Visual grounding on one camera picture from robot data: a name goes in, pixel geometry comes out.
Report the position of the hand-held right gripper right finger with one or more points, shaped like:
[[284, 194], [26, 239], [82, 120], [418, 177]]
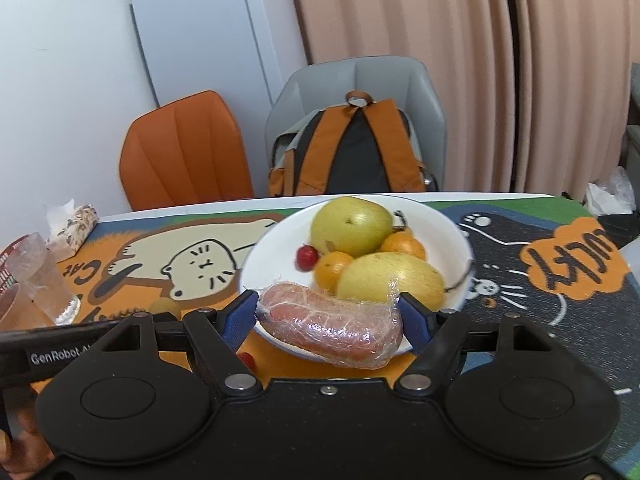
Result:
[[417, 325]]

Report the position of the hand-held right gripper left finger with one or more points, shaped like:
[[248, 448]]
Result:
[[239, 322]]

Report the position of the large yellow mango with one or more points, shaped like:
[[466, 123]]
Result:
[[380, 280]]

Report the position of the white plate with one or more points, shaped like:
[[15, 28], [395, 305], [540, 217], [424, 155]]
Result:
[[280, 265]]

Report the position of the sausage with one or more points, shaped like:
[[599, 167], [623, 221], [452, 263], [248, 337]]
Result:
[[330, 325]]

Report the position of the small red fruit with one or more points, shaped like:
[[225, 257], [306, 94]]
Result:
[[307, 257]]

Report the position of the small orange tangerine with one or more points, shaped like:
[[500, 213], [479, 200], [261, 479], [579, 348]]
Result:
[[332, 270]]

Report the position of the green-yellow pear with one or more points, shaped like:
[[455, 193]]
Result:
[[350, 227]]

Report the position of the person's left hand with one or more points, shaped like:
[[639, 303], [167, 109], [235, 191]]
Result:
[[32, 440]]

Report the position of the red fruit with stem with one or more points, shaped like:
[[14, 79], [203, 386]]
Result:
[[246, 360]]

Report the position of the clear plastic cup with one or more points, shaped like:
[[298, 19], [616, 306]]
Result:
[[15, 310], [47, 280]]

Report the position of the brown kiwi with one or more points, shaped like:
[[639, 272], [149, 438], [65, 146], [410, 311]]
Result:
[[165, 307]]

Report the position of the large orange tangerine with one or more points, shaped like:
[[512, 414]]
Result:
[[404, 247]]

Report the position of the red printed box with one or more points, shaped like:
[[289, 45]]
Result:
[[7, 265]]

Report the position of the patterned tissue pack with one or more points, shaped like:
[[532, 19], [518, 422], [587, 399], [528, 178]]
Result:
[[75, 225]]

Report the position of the cat printed table cloth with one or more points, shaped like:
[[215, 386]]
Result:
[[550, 340]]

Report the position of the orange chair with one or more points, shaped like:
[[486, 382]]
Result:
[[185, 150]]

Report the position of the orange and black backpack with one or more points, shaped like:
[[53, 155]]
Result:
[[350, 155]]

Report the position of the dark cloth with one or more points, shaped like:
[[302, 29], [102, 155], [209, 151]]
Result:
[[620, 230]]

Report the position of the white plastic bag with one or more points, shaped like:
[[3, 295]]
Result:
[[607, 195]]

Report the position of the grey chair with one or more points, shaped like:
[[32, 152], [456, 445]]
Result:
[[320, 80]]

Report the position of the white refrigerator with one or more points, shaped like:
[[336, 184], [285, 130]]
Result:
[[200, 50]]

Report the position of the beige curtain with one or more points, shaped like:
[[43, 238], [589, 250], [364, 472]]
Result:
[[425, 35]]

